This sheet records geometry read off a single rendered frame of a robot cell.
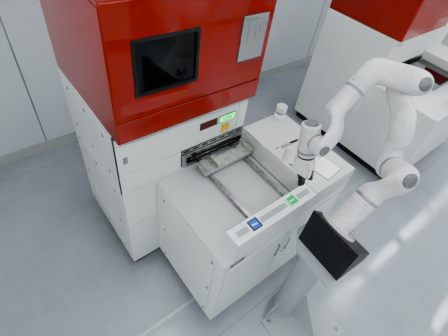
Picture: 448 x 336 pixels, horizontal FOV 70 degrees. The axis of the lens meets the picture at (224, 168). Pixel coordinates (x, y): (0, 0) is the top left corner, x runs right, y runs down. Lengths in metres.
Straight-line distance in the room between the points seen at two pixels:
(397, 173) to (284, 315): 1.32
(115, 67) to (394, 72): 1.05
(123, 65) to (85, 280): 1.65
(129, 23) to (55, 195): 2.02
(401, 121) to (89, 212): 2.25
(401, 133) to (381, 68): 0.29
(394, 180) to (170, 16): 1.10
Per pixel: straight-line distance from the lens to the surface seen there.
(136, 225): 2.06
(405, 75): 1.44
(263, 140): 1.95
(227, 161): 1.89
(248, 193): 1.83
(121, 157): 1.58
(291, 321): 2.43
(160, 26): 1.26
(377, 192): 1.56
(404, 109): 1.53
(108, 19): 1.17
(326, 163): 1.94
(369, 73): 1.42
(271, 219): 1.58
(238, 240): 1.48
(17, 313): 2.54
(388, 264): 2.98
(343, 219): 1.58
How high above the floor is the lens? 2.21
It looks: 46 degrees down
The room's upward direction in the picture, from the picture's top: 10 degrees clockwise
